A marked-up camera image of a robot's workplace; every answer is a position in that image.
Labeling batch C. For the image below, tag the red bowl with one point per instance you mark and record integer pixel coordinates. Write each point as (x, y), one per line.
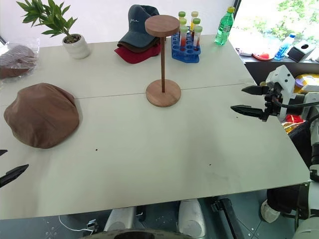
(263, 56)

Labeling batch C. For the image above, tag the brown baseball cap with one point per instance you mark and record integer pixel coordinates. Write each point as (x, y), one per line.
(139, 50)

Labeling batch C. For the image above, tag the blue test tube rack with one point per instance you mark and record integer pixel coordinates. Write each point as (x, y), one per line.
(185, 56)

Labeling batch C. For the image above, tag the dark grey baseball cap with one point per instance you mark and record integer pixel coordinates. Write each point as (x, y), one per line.
(137, 30)

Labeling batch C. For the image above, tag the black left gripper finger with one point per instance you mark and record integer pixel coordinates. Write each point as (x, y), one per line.
(2, 152)
(13, 173)

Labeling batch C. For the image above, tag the white shoe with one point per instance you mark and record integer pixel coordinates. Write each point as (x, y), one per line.
(270, 211)

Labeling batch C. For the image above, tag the black side table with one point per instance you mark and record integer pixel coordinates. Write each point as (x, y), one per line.
(259, 68)

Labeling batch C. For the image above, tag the red baseball cap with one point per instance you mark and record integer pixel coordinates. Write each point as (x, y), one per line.
(134, 57)

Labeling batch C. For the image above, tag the green plastic bottle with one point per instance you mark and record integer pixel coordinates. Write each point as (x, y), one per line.
(224, 30)

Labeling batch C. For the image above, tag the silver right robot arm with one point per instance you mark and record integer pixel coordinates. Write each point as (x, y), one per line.
(311, 98)

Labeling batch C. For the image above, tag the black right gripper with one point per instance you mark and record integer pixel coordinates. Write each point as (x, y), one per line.
(273, 102)

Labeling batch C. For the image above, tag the black table leg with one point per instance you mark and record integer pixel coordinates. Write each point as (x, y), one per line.
(228, 216)

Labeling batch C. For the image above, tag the bagged brown cap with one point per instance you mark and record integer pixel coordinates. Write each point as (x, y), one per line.
(15, 59)

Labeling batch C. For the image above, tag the white rounded robot leg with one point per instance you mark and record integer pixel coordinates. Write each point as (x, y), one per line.
(192, 219)
(119, 220)

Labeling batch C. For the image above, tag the wooden hat stand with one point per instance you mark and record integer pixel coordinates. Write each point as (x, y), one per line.
(163, 62)

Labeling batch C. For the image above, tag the grey tissue box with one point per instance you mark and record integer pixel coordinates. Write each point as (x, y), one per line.
(300, 51)

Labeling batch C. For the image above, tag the green plant in white pot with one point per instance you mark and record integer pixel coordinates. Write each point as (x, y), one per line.
(74, 46)

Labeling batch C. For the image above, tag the yellow tape roll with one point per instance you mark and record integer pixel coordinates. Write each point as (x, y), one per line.
(305, 81)

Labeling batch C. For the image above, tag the green capped test tube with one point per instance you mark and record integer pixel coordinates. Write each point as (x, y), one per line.
(196, 21)
(183, 21)
(182, 14)
(194, 14)
(198, 35)
(183, 35)

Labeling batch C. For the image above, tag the blue plastic bottle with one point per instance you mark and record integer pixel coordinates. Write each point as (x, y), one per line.
(282, 48)

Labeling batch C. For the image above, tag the black trouser leg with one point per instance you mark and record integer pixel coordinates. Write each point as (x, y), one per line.
(286, 199)

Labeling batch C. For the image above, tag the brown flat cap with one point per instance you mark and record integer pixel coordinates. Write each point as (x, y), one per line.
(42, 117)

